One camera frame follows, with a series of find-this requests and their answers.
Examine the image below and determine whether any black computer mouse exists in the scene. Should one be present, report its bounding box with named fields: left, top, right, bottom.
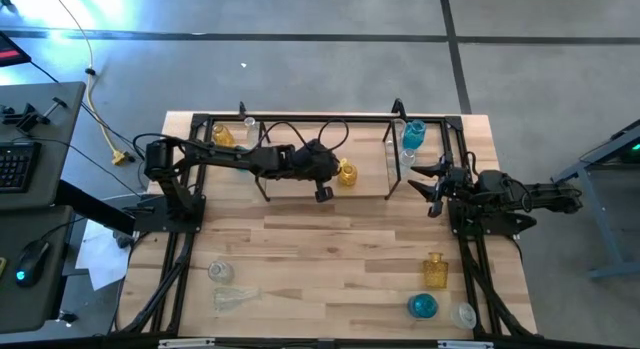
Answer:
left=13, top=238, right=52, bottom=289

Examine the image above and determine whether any yellow glass vase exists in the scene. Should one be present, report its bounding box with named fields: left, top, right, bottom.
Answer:
left=212, top=122, right=236, bottom=149

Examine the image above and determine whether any black clamp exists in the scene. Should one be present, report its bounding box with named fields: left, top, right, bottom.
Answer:
left=0, top=96, right=70, bottom=133

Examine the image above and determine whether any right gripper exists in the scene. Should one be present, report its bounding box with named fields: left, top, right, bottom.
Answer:
left=407, top=158, right=477, bottom=206

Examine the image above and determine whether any blue-grey metal table frame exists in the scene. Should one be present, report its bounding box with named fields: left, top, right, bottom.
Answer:
left=549, top=118, right=640, bottom=281

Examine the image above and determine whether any yellow power cable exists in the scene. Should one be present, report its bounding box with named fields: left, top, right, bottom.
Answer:
left=48, top=0, right=135, bottom=166

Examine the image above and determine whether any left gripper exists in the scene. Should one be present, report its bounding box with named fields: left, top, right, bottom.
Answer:
left=291, top=138, right=347, bottom=188

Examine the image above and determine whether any black keyboard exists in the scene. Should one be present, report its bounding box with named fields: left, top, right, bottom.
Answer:
left=0, top=141, right=43, bottom=194

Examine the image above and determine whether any clear round glass vase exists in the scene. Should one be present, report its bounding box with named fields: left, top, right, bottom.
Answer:
left=452, top=302, right=479, bottom=330
left=207, top=260, right=236, bottom=285

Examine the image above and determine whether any white metal bracket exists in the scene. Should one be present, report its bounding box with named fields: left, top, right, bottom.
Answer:
left=438, top=340, right=495, bottom=349
left=158, top=338, right=216, bottom=349

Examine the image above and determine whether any teal round glass vase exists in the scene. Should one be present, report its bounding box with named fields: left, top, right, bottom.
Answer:
left=407, top=292, right=440, bottom=320

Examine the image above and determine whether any black screen device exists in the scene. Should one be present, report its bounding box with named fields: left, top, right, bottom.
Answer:
left=0, top=31, right=33, bottom=69

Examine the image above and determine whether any yellow square hobnail vase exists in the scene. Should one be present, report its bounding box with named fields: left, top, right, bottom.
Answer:
left=422, top=252, right=450, bottom=290

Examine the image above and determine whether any teal hobnail glass vase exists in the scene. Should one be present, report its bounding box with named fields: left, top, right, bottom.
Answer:
left=402, top=118, right=428, bottom=151

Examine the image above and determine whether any black aluminium table frame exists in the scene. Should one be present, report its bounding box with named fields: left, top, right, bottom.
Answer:
left=107, top=111, right=541, bottom=349

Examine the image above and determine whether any wooden shelf black metal frame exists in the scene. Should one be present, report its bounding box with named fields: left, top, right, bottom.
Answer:
left=253, top=117, right=407, bottom=203

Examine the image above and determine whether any white paper sheet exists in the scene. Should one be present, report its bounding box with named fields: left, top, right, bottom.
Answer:
left=74, top=219, right=133, bottom=292

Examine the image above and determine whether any yellow ribbed wide-mouth vase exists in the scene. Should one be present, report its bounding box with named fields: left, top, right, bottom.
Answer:
left=336, top=157, right=359, bottom=188

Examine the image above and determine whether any black support beam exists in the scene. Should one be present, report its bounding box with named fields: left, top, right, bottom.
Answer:
left=53, top=180, right=137, bottom=236

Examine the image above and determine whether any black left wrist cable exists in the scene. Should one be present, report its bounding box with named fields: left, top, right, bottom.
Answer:
left=249, top=117, right=351, bottom=158

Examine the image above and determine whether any clear conical glass vase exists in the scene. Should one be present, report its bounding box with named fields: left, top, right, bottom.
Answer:
left=243, top=116, right=262, bottom=150
left=212, top=286, right=264, bottom=313

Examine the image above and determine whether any dark grey desk surface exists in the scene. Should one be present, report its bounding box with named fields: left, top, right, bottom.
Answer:
left=0, top=204, right=76, bottom=335

